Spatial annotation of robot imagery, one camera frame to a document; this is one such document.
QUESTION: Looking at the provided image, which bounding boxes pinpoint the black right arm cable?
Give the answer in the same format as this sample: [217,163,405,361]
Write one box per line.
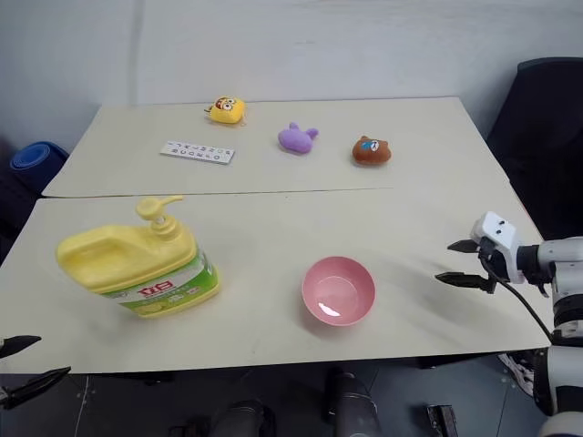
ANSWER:
[496,275,557,340]

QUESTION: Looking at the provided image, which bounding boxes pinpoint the dark ribbed block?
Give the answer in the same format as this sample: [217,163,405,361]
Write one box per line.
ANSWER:
[424,403,458,437]

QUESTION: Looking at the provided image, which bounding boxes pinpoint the pink bowl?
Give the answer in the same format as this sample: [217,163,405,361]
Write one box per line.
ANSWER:
[301,256,378,327]

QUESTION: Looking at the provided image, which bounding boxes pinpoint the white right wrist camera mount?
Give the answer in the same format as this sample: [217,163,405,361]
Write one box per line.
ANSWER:
[470,210,526,285]

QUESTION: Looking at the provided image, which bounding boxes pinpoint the patterned white cloth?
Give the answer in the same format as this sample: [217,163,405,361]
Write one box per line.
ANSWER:
[497,352,537,395]

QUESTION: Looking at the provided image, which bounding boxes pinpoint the purple plush toy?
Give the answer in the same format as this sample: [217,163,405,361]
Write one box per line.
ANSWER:
[277,121,321,157]

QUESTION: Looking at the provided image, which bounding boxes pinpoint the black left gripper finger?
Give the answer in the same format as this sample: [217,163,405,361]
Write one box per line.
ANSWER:
[0,366,73,411]
[0,335,43,361]

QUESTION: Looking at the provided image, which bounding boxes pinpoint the black chair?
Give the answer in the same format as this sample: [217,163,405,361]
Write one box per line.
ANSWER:
[485,57,583,243]

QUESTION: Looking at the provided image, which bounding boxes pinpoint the brown bear plush toy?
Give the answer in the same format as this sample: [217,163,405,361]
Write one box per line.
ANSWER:
[351,135,394,167]

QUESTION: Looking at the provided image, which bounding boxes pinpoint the yellow detergent pump bottle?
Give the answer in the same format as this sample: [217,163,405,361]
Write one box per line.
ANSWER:
[56,195,221,321]

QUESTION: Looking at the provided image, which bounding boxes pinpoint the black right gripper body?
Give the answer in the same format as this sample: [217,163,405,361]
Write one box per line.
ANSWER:
[475,237,510,286]

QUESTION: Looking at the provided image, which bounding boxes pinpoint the white printed card strip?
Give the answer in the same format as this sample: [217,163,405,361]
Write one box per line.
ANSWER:
[159,139,237,165]

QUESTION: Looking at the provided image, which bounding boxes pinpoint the yellow plush toy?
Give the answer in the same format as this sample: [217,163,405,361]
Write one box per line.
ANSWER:
[202,95,249,127]

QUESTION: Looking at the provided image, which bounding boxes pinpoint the dark rounded cylinder shape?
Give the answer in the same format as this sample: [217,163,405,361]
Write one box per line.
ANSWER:
[322,366,383,437]

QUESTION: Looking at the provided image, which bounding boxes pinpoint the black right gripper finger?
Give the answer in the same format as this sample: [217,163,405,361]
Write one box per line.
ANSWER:
[435,270,497,296]
[447,239,482,256]

